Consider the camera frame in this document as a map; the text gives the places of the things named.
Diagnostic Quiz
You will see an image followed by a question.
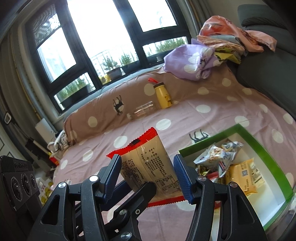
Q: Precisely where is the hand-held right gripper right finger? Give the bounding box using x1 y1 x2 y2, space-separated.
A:
173 154 271 241

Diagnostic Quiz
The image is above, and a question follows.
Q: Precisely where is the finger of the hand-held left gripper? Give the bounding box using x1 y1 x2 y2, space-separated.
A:
102 181 134 210
102 182 158 241

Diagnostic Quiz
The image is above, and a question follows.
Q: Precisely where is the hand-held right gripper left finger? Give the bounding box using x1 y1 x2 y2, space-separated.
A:
28 154 122 241

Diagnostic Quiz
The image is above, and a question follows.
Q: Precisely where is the gold snack wrapper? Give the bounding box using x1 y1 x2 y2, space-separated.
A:
196 166 218 176

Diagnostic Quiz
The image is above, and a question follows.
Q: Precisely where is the red silver snack packet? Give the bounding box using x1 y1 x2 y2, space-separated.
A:
207 171 226 184

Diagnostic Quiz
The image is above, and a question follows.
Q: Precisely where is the white bean snack packet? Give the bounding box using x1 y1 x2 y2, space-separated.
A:
194 145 232 178

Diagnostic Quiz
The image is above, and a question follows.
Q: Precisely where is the red-edged white snack packet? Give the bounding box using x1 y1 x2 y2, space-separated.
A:
106 127 188 208

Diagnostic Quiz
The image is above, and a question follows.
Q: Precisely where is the white blue snack packet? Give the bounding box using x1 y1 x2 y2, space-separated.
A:
221 140 244 154

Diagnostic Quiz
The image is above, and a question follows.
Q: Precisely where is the orange-yellow snack packet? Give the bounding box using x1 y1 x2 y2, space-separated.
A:
225 158 265 196

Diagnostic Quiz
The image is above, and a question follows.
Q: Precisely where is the green box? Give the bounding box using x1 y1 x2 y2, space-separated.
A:
178 123 295 232

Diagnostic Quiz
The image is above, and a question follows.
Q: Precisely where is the white plastic bag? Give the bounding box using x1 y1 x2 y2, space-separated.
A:
36 177 55 204

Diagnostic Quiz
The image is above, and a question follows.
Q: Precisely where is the red bag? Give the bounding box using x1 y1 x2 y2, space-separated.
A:
48 155 61 167

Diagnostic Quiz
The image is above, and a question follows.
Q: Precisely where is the striped white cloth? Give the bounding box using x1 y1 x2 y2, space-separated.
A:
47 131 71 153

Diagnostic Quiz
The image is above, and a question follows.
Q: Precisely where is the pink polka dot bedsheet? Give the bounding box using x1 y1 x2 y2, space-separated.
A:
52 88 296 241

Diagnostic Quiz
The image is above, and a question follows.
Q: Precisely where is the brown polka dot pillow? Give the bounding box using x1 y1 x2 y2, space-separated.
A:
63 70 243 145

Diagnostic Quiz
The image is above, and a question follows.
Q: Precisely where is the clear plastic bottle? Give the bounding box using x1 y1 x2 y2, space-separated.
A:
127 101 161 120

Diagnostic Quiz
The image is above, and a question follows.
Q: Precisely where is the yellow bottle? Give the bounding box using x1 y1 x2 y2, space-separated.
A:
148 77 173 109

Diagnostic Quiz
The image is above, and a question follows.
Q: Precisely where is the long black planter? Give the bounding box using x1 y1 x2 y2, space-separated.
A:
60 86 89 105

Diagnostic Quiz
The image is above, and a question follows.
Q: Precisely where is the purple polka dot cloth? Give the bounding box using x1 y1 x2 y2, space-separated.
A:
163 38 223 80

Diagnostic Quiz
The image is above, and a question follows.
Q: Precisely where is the grey sofa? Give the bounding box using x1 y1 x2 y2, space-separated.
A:
228 5 296 121

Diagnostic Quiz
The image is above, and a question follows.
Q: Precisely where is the yellow printed cloth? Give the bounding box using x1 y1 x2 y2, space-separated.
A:
214 45 245 64

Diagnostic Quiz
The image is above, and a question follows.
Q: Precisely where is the black framed window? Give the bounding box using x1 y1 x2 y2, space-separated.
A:
23 0 192 114

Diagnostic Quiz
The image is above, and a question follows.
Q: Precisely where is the pink cloth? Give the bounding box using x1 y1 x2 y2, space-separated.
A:
196 15 277 56

